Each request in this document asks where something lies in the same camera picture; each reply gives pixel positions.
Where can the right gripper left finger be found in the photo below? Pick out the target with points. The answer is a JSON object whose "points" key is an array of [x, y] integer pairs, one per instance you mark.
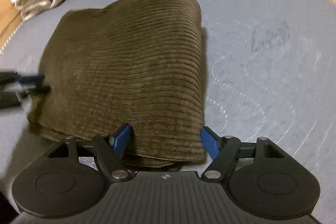
{"points": [[107, 147]]}

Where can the olive corduroy pants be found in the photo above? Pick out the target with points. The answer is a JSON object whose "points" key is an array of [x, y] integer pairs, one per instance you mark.
{"points": [[132, 61]]}

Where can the wooden bed frame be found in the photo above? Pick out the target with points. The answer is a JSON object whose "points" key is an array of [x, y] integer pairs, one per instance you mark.
{"points": [[11, 21]]}

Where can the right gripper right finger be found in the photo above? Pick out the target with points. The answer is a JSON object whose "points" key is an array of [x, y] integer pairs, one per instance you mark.
{"points": [[213, 144]]}

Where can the grey quilted mattress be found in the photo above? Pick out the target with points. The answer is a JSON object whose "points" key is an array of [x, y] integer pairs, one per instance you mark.
{"points": [[270, 72]]}

